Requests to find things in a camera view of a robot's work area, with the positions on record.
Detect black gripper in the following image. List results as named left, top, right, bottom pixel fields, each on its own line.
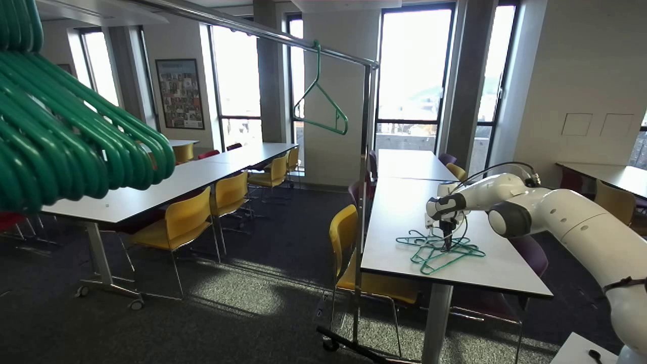
left=436, top=210, right=462, bottom=254

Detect white sheet at robot base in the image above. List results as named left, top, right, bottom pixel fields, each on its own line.
left=547, top=329, right=622, bottom=364

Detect white rectangular work table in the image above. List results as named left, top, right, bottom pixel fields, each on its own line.
left=358, top=179, right=554, bottom=364

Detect yellow chair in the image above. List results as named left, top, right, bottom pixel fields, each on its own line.
left=285, top=147, right=303, bottom=174
left=445, top=162, right=470, bottom=184
left=209, top=172, right=250, bottom=260
left=123, top=186, right=224, bottom=299
left=328, top=203, right=422, bottom=361
left=592, top=180, right=639, bottom=228
left=246, top=151, right=291, bottom=191

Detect dark maroon chair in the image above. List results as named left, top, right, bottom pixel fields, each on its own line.
left=346, top=154, right=379, bottom=212

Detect white side table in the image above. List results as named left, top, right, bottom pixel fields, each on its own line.
left=556, top=161, right=647, bottom=203

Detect small round table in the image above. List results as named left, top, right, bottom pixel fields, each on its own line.
left=169, top=138, right=200, bottom=166

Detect long white table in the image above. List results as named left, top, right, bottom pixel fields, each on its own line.
left=40, top=140, right=299, bottom=305

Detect bundle of green hangers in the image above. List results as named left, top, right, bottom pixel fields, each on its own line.
left=0, top=0, right=177, bottom=212

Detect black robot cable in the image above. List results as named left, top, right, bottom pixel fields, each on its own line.
left=443, top=161, right=544, bottom=235

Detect metal clothes rail stand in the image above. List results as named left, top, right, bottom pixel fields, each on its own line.
left=129, top=0, right=382, bottom=364

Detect large framed wall picture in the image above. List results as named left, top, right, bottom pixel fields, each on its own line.
left=155, top=59, right=207, bottom=131

